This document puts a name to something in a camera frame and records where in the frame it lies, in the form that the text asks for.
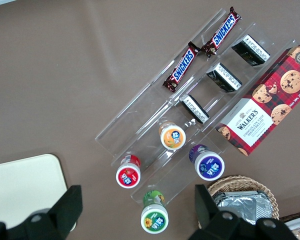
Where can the small black chocolate box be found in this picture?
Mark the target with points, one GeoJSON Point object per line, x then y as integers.
{"type": "Point", "coordinates": [250, 50]}
{"type": "Point", "coordinates": [223, 77]}
{"type": "Point", "coordinates": [193, 108]}

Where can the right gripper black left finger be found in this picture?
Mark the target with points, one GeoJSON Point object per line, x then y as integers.
{"type": "Point", "coordinates": [62, 212]}

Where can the silver foil tray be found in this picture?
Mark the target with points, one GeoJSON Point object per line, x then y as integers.
{"type": "Point", "coordinates": [242, 205]}

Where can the clear acrylic cup display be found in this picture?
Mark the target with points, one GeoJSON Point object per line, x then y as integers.
{"type": "Point", "coordinates": [145, 140]}

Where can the light wicker basket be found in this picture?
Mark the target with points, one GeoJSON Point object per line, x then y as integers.
{"type": "Point", "coordinates": [240, 183]}

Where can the orange lid candy cup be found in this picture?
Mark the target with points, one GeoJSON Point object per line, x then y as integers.
{"type": "Point", "coordinates": [173, 137]}

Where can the red lid candy cup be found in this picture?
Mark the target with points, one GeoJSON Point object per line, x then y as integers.
{"type": "Point", "coordinates": [128, 176]}

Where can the red Walkers shortbread box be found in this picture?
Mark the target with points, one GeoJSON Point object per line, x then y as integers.
{"type": "Point", "coordinates": [267, 105]}

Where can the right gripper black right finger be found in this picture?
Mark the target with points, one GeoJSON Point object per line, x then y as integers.
{"type": "Point", "coordinates": [207, 212]}

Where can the Snickers bar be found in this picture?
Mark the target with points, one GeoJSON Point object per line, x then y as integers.
{"type": "Point", "coordinates": [182, 67]}
{"type": "Point", "coordinates": [222, 30]}

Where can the white plastic bin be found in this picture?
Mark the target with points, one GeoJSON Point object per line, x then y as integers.
{"type": "Point", "coordinates": [297, 220]}

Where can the cream plastic tray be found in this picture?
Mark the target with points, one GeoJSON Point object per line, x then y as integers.
{"type": "Point", "coordinates": [22, 185]}

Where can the clear acrylic snack display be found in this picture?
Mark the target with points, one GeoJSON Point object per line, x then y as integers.
{"type": "Point", "coordinates": [215, 27]}

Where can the green lid candy cup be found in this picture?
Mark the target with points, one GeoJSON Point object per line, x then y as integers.
{"type": "Point", "coordinates": [154, 221]}

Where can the purple lid candy cup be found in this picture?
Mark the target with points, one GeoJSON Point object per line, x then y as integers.
{"type": "Point", "coordinates": [208, 167]}

